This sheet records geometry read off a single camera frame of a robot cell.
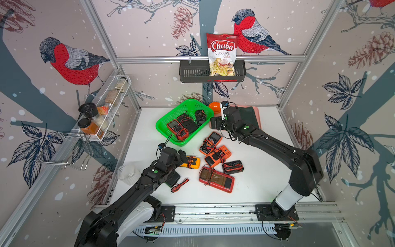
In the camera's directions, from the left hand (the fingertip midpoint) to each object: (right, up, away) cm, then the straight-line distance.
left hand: (183, 153), depth 84 cm
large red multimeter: (+18, -14, -2) cm, 23 cm away
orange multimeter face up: (+15, +4, +11) cm, 19 cm away
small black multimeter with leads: (+28, -8, +2) cm, 29 cm away
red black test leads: (-3, -17, -2) cm, 17 cm away
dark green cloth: (+47, +22, +35) cm, 62 cm away
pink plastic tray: (+18, +22, +16) cm, 33 cm away
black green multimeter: (-5, -13, -4) cm, 15 cm away
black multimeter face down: (0, +17, +23) cm, 29 cm away
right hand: (+19, +20, +1) cm, 28 cm away
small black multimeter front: (+10, +21, +24) cm, 33 cm away
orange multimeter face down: (+19, -2, +4) cm, 20 cm away
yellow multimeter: (+5, -6, +4) cm, 9 cm away
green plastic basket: (+1, +30, +35) cm, 46 cm away
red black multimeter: (-3, +10, +14) cm, 17 cm away
